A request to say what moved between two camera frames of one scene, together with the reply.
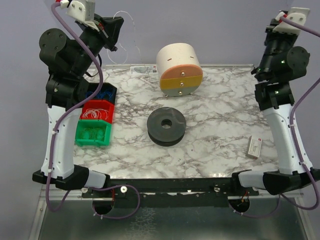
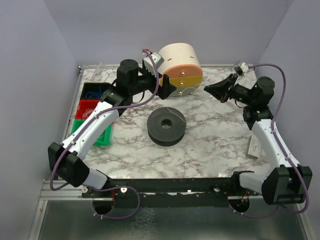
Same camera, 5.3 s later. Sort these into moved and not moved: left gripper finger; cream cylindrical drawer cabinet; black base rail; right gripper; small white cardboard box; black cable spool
Moved: left gripper finger; right gripper
Not moved: small white cardboard box; cream cylindrical drawer cabinet; black cable spool; black base rail
